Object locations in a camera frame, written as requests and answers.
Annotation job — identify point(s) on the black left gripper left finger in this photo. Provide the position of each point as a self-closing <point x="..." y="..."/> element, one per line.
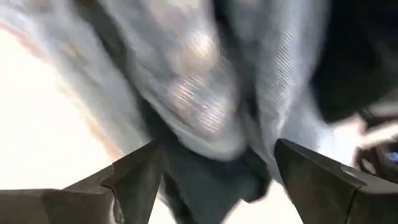
<point x="93" y="202"/>

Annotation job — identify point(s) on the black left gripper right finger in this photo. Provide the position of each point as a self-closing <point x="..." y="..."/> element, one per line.
<point x="326" y="193"/>

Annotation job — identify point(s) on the black trousers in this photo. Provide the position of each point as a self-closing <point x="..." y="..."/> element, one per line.
<point x="202" y="186"/>

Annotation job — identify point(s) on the black garment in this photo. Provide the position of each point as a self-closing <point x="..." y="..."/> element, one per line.
<point x="357" y="56"/>

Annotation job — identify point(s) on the blue striped garment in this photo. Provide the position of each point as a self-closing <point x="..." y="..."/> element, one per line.
<point x="202" y="77"/>

